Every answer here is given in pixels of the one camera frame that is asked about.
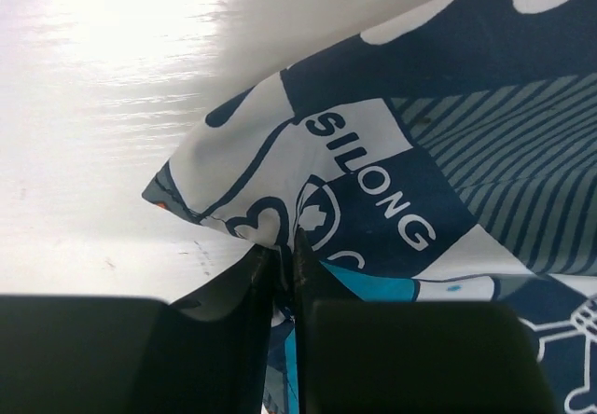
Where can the colourful patterned shorts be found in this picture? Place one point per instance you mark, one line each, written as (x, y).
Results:
(448, 153)

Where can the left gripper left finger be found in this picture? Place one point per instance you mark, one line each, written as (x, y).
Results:
(204, 353)

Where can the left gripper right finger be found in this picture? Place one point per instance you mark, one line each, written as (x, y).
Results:
(355, 356)

